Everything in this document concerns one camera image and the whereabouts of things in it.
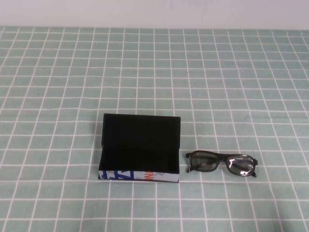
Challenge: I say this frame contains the black printed glasses case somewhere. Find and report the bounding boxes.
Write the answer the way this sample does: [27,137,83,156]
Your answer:
[98,113,182,183]

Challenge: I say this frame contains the black framed glasses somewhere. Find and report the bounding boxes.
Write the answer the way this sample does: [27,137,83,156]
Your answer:
[185,150,259,179]

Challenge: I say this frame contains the green checkered tablecloth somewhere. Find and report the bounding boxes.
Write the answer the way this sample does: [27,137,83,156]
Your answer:
[0,26,309,232]

